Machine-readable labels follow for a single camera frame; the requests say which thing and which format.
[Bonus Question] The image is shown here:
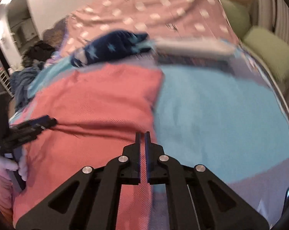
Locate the pink knit sweater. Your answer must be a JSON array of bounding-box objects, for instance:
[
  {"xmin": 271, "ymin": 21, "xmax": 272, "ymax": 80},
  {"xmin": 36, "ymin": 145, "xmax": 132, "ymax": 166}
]
[{"xmin": 12, "ymin": 64, "xmax": 163, "ymax": 223}]

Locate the left forearm pink sleeve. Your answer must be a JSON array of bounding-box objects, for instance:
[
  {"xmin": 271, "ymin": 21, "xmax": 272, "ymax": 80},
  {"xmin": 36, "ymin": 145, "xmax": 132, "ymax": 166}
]
[{"xmin": 0, "ymin": 174, "xmax": 13, "ymax": 225}]

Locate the black clothes pile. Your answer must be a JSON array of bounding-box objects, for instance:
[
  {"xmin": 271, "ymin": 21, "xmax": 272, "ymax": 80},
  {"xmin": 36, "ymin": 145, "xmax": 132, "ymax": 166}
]
[{"xmin": 22, "ymin": 40, "xmax": 55, "ymax": 68}]

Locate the folded grey floral clothes stack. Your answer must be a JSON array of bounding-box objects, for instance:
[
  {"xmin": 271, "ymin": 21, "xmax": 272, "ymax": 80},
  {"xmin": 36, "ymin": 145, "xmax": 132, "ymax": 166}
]
[{"xmin": 154, "ymin": 38, "xmax": 235, "ymax": 74}]

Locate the left hand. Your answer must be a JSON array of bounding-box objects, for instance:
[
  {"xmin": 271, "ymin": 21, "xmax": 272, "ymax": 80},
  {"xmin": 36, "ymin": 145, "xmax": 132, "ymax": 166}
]
[{"xmin": 0, "ymin": 152, "xmax": 28, "ymax": 181}]

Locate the dark teal blanket pile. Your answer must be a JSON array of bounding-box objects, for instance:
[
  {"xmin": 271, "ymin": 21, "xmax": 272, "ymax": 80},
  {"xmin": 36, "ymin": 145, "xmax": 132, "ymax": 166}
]
[{"xmin": 10, "ymin": 66, "xmax": 42, "ymax": 112}]

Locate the white rack shelf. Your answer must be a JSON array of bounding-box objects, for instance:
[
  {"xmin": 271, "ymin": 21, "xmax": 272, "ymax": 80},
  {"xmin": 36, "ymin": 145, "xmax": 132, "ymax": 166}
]
[{"xmin": 0, "ymin": 72, "xmax": 14, "ymax": 98}]

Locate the dark floral pillow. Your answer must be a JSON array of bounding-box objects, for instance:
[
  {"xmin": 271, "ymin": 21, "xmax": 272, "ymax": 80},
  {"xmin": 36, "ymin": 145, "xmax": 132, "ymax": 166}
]
[{"xmin": 42, "ymin": 17, "xmax": 67, "ymax": 48}]

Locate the blue patterned bed cover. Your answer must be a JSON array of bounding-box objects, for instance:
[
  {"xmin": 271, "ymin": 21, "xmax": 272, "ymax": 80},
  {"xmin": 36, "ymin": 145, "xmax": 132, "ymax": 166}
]
[{"xmin": 37, "ymin": 51, "xmax": 289, "ymax": 225}]

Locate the navy star fleece blanket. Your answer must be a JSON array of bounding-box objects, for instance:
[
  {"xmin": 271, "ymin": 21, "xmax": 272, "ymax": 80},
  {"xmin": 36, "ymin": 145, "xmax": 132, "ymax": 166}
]
[{"xmin": 70, "ymin": 30, "xmax": 152, "ymax": 67}]

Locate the green cushion near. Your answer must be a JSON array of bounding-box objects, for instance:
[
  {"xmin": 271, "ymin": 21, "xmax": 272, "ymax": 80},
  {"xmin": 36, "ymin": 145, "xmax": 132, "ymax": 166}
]
[{"xmin": 242, "ymin": 26, "xmax": 289, "ymax": 81}]

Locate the green cushion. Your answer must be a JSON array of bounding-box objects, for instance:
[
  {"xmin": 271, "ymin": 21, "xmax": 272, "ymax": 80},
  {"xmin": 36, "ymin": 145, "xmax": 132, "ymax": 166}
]
[
  {"xmin": 242, "ymin": 26, "xmax": 289, "ymax": 81},
  {"xmin": 220, "ymin": 0, "xmax": 252, "ymax": 39}
]

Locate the pink polka dot pillowcase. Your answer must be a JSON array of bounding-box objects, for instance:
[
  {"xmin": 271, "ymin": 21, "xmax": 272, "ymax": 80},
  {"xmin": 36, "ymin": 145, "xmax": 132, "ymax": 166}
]
[{"xmin": 61, "ymin": 0, "xmax": 239, "ymax": 57}]

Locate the green cushion far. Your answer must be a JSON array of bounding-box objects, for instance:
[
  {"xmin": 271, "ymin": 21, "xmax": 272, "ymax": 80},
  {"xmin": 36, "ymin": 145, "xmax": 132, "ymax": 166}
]
[{"xmin": 220, "ymin": 0, "xmax": 252, "ymax": 39}]

